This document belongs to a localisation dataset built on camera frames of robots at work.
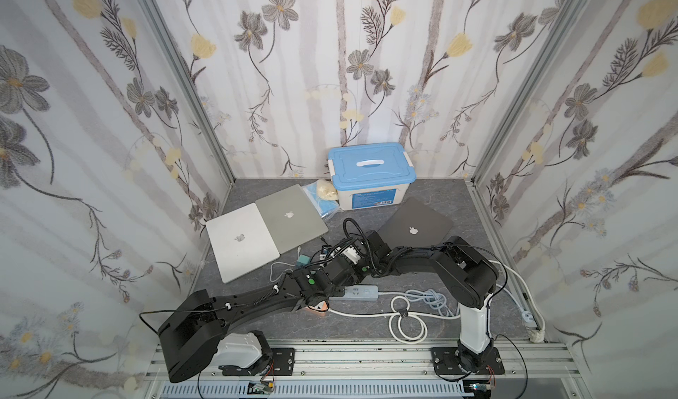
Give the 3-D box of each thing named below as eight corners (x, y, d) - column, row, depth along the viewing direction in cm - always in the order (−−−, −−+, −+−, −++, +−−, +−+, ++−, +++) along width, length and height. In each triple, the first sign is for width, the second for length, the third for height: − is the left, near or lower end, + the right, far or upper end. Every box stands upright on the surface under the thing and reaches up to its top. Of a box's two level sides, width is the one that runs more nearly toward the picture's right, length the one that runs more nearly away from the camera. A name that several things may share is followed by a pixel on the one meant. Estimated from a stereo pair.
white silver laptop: (223, 284, 91) (221, 282, 90) (205, 224, 107) (203, 221, 106) (279, 257, 98) (278, 254, 96) (255, 205, 114) (254, 202, 112)
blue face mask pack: (321, 218, 108) (321, 214, 106) (304, 190, 118) (303, 186, 116) (341, 209, 111) (341, 206, 109) (322, 182, 121) (322, 179, 119)
